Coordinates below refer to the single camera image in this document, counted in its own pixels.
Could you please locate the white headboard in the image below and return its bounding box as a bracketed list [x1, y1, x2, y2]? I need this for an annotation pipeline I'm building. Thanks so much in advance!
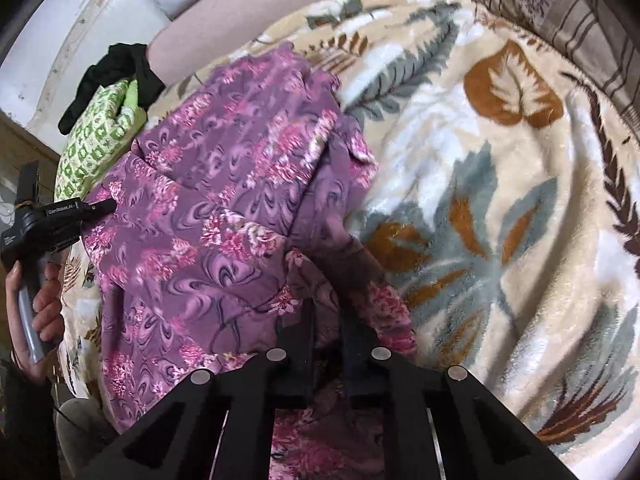
[1, 0, 169, 153]

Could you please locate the green patterned cloth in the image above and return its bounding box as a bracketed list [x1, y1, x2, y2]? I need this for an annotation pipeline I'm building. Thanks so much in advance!
[54, 78, 146, 202]

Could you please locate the brown striped pillow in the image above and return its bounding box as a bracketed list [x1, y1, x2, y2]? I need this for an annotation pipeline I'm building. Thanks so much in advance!
[475, 0, 639, 132]

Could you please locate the black garment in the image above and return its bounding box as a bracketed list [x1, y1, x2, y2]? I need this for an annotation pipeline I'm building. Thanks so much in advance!
[58, 44, 166, 136]

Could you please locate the cream leaf-pattern fleece blanket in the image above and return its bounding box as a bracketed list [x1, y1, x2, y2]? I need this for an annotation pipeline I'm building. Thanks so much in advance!
[58, 0, 639, 479]

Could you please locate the purple floral garment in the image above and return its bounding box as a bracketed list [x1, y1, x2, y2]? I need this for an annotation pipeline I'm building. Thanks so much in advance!
[82, 44, 416, 479]

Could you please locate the pink bolster pillow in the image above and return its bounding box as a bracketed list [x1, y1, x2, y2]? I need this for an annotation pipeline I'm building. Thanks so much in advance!
[146, 0, 457, 86]

